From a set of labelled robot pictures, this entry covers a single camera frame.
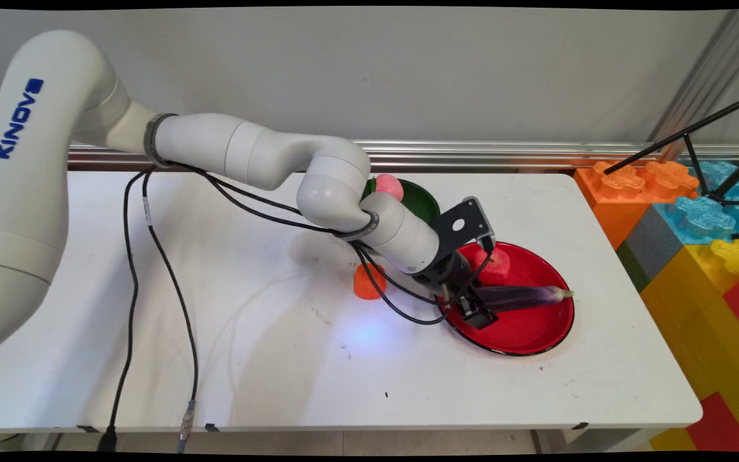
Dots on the orange toy carrot piece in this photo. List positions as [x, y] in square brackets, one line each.
[364, 289]

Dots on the pink toy peach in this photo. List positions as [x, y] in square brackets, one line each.
[390, 186]

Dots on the purple toy eggplant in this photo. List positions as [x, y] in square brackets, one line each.
[523, 297]

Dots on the black tripod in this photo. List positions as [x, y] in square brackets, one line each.
[684, 136]

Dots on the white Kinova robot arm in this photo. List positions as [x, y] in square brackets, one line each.
[55, 160]

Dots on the red toy apple piece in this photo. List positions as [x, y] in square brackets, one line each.
[499, 269]

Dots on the yellow giant building block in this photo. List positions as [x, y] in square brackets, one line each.
[703, 321]

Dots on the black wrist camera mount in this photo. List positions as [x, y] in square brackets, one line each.
[459, 224]

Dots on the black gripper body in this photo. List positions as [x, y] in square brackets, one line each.
[446, 276]

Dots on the grey giant building block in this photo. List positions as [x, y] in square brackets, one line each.
[655, 240]

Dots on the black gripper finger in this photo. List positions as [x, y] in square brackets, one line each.
[478, 311]

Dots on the orange giant building block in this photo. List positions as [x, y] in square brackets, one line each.
[613, 205]

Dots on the dark green giant building block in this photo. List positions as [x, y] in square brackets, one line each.
[632, 266]

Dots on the grey table leg frame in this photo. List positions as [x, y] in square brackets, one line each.
[552, 441]

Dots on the blue giant building block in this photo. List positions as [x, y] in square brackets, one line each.
[703, 221]

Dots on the red round plate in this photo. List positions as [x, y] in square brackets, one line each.
[523, 330]

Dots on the dark green round plate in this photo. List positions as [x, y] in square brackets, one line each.
[421, 202]

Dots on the aluminium rail along wall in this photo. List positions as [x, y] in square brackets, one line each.
[504, 156]

